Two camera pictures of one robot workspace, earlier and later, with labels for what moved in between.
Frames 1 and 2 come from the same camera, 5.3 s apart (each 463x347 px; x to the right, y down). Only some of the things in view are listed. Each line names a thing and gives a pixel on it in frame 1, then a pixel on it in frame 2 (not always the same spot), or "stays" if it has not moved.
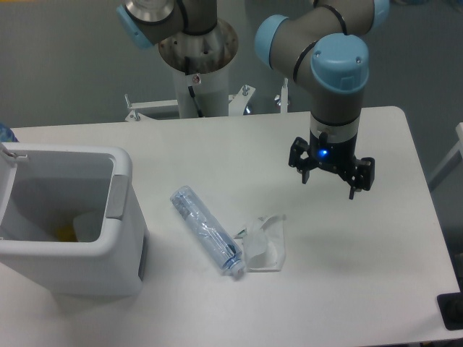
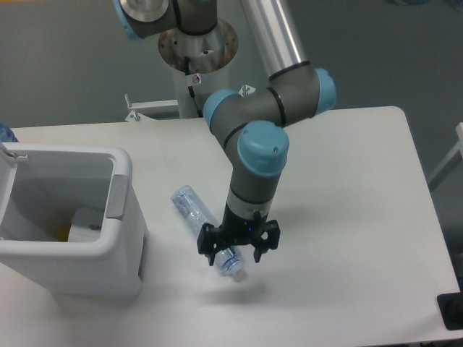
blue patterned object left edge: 6,134 stays
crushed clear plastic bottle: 189,204 stays
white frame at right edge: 452,160 stays
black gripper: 337,156 → 234,230
